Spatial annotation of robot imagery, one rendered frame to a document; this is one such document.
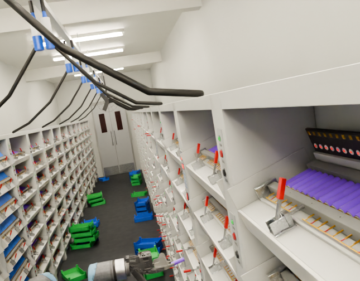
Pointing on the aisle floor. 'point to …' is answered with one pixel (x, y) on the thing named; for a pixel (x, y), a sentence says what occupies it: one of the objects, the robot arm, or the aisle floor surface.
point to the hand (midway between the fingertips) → (171, 264)
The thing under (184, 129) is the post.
